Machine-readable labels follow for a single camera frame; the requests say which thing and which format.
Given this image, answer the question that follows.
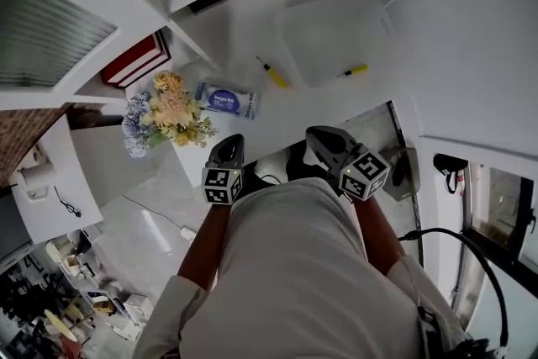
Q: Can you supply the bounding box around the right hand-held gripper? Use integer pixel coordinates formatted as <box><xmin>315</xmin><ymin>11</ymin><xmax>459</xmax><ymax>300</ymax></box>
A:
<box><xmin>305</xmin><ymin>126</ymin><xmax>391</xmax><ymax>203</ymax></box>

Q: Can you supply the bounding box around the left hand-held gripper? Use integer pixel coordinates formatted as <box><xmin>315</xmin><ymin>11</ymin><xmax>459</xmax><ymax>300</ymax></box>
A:
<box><xmin>201</xmin><ymin>134</ymin><xmax>245</xmax><ymax>206</ymax></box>

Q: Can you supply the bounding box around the blue wet wipes packet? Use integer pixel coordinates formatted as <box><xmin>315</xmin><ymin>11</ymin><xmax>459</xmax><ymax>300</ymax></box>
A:
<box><xmin>193</xmin><ymin>81</ymin><xmax>261</xmax><ymax>121</ymax></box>

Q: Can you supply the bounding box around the yellow marker pen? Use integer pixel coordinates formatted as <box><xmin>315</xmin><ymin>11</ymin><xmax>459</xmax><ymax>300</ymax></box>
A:
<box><xmin>255</xmin><ymin>55</ymin><xmax>290</xmax><ymax>90</ymax></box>
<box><xmin>335</xmin><ymin>64</ymin><xmax>370</xmax><ymax>79</ymax></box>

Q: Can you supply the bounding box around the translucent plastic storage bin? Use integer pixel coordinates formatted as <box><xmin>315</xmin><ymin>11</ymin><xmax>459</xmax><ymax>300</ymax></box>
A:
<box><xmin>274</xmin><ymin>0</ymin><xmax>397</xmax><ymax>90</ymax></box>

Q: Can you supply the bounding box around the person's right forearm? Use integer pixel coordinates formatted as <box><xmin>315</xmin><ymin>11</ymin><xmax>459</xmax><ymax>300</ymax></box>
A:
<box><xmin>351</xmin><ymin>196</ymin><xmax>407</xmax><ymax>277</ymax></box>

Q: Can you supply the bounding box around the person's left forearm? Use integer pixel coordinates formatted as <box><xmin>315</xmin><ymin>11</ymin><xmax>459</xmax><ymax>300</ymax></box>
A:
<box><xmin>176</xmin><ymin>203</ymin><xmax>233</xmax><ymax>292</ymax></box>

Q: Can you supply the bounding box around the yellow and blue flower bouquet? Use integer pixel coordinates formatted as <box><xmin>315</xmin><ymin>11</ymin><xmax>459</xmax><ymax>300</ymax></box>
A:
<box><xmin>121</xmin><ymin>70</ymin><xmax>219</xmax><ymax>160</ymax></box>

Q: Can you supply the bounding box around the grey waste bin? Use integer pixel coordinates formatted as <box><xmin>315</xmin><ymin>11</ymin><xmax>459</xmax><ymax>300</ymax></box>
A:
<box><xmin>379</xmin><ymin>145</ymin><xmax>422</xmax><ymax>203</ymax></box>

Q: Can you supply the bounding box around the red hardcover book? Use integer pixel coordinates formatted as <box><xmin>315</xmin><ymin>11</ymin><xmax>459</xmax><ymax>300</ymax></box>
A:
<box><xmin>124</xmin><ymin>29</ymin><xmax>171</xmax><ymax>90</ymax></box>
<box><xmin>100</xmin><ymin>33</ymin><xmax>163</xmax><ymax>86</ymax></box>

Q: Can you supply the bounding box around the black bag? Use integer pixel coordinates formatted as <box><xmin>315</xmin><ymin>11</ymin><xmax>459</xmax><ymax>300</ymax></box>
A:
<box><xmin>432</xmin><ymin>153</ymin><xmax>470</xmax><ymax>195</ymax></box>

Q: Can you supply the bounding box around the person's light shirt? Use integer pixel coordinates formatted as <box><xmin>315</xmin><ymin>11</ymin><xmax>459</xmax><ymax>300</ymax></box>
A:
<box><xmin>132</xmin><ymin>176</ymin><xmax>468</xmax><ymax>359</ymax></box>

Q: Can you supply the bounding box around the white side table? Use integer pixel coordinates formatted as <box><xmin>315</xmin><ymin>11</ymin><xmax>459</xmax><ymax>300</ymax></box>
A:
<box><xmin>8</xmin><ymin>113</ymin><xmax>105</xmax><ymax>245</ymax></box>

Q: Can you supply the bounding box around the black-framed window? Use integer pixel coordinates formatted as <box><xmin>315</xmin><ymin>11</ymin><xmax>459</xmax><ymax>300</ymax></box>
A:
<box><xmin>432</xmin><ymin>153</ymin><xmax>538</xmax><ymax>281</ymax></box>

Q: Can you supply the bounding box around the white paper roll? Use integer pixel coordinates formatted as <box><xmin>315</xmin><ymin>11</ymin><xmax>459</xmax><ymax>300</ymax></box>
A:
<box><xmin>18</xmin><ymin>161</ymin><xmax>59</xmax><ymax>199</ymax></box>

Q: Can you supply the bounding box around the pile of assorted lab items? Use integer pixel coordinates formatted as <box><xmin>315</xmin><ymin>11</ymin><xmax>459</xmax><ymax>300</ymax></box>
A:
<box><xmin>0</xmin><ymin>222</ymin><xmax>153</xmax><ymax>359</ymax></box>

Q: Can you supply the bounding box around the dark grey screen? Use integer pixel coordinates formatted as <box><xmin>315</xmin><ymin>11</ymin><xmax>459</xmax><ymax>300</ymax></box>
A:
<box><xmin>0</xmin><ymin>191</ymin><xmax>34</xmax><ymax>262</ymax></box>

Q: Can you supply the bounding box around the thin black cable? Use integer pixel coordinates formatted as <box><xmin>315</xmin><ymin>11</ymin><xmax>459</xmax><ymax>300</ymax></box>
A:
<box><xmin>53</xmin><ymin>185</ymin><xmax>83</xmax><ymax>219</ymax></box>

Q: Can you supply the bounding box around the thick black cable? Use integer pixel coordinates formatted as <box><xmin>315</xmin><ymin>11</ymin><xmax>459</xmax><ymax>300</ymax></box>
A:
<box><xmin>397</xmin><ymin>226</ymin><xmax>510</xmax><ymax>350</ymax></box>

